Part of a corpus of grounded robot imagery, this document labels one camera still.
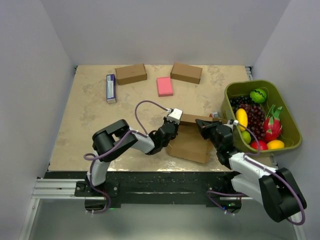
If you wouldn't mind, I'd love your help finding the aluminium rail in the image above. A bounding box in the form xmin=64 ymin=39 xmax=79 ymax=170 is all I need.
xmin=31 ymin=177 xmax=298 ymax=201

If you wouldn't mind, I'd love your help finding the red toy apple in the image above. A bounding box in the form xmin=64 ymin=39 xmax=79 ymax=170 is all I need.
xmin=250 ymin=140 xmax=269 ymax=151

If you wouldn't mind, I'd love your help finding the orange yellow mango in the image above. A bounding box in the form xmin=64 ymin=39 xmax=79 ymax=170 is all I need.
xmin=266 ymin=139 xmax=285 ymax=150

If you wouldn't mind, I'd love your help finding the right folded cardboard box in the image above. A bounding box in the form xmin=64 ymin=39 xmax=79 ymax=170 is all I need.
xmin=170 ymin=62 xmax=203 ymax=85

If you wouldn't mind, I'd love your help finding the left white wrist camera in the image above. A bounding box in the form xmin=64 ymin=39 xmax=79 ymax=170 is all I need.
xmin=166 ymin=108 xmax=183 ymax=125

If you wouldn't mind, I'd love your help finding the olive green plastic bin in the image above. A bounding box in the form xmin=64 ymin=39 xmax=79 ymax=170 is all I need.
xmin=221 ymin=79 xmax=302 ymax=157

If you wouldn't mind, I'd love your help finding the pink dragon fruit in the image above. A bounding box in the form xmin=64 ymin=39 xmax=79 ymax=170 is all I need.
xmin=263 ymin=105 xmax=282 ymax=143

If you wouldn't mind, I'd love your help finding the dark red grape bunch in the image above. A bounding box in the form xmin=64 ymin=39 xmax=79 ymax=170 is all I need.
xmin=233 ymin=104 xmax=265 ymax=140

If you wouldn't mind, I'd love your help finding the purple toothpaste box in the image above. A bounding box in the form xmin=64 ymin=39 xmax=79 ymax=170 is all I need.
xmin=106 ymin=74 xmax=117 ymax=104

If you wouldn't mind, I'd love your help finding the folded cardboard box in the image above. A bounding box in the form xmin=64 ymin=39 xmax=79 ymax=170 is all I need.
xmin=115 ymin=63 xmax=148 ymax=86
xmin=170 ymin=62 xmax=203 ymax=85

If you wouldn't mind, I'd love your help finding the red silver snack packet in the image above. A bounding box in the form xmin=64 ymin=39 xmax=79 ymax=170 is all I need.
xmin=209 ymin=112 xmax=221 ymax=118

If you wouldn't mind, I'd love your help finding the black grape bunch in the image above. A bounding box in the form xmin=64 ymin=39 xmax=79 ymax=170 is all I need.
xmin=229 ymin=95 xmax=253 ymax=108

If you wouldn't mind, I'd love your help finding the brown cardboard box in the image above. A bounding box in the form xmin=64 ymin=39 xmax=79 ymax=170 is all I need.
xmin=166 ymin=113 xmax=227 ymax=164

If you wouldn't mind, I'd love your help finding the black base frame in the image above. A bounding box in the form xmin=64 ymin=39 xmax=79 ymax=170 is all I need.
xmin=72 ymin=170 xmax=253 ymax=213

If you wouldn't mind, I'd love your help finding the green toy lime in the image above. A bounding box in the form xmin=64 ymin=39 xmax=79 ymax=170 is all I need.
xmin=241 ymin=130 xmax=252 ymax=145

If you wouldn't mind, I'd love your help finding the green toy melon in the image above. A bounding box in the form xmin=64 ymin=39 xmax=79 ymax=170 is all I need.
xmin=249 ymin=88 xmax=267 ymax=104

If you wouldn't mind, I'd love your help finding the left folded cardboard box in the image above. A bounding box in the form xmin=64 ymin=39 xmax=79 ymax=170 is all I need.
xmin=115 ymin=63 xmax=148 ymax=86

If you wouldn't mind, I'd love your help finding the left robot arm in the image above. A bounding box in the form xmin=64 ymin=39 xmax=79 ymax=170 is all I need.
xmin=83 ymin=115 xmax=180 ymax=196

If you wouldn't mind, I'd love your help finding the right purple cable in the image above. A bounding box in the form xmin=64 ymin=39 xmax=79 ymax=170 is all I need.
xmin=234 ymin=121 xmax=306 ymax=225

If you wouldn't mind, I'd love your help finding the yellow toy lemon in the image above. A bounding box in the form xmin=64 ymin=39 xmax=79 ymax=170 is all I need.
xmin=235 ymin=108 xmax=248 ymax=132

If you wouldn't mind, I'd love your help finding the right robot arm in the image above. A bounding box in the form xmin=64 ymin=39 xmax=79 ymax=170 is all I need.
xmin=195 ymin=119 xmax=307 ymax=226

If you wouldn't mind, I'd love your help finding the pink sticky note pad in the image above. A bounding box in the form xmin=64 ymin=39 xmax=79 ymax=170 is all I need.
xmin=156 ymin=76 xmax=174 ymax=97

